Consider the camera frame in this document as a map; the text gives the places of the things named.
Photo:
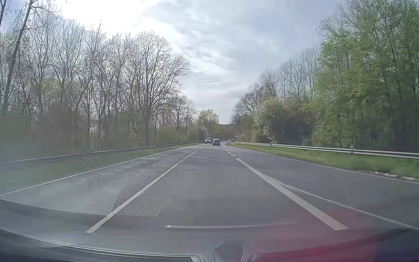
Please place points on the silver car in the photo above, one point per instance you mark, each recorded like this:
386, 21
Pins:
216, 142

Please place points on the grey asphalt road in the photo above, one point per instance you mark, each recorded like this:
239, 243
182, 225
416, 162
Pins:
209, 174

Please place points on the road markings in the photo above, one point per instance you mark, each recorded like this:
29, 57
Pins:
296, 199

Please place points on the car's own bonnet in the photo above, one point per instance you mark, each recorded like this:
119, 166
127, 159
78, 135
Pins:
209, 247

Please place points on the row of bare trees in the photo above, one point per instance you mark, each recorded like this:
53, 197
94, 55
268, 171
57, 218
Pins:
71, 94

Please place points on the row of green trees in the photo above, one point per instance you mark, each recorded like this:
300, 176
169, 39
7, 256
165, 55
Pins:
358, 91

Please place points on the metal guard rail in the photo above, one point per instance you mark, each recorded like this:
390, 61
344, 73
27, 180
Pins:
115, 150
376, 151

